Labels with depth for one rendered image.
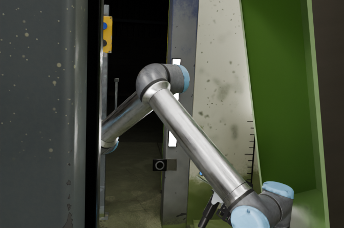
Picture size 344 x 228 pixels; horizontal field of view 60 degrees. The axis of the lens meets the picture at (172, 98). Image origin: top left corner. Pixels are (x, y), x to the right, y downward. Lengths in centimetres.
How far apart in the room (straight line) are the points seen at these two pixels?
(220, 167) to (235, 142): 143
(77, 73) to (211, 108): 204
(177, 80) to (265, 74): 74
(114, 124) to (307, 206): 96
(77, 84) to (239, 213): 72
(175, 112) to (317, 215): 90
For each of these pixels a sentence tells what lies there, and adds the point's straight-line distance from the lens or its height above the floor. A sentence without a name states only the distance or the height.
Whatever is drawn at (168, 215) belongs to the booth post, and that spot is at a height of 12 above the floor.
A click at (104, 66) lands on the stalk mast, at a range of 229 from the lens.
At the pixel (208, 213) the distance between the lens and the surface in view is 125.
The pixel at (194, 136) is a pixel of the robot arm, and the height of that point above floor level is 102.
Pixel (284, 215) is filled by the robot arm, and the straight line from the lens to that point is 96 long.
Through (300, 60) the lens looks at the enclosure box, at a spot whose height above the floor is 129.
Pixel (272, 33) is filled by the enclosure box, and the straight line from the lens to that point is 176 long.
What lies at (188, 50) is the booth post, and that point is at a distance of 212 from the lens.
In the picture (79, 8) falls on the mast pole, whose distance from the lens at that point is 17.
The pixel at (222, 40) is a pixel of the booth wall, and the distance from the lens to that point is 218.
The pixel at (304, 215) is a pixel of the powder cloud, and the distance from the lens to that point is 155.
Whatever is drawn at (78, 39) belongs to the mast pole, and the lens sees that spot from 16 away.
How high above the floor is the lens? 123
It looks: 7 degrees down
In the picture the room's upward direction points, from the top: 3 degrees clockwise
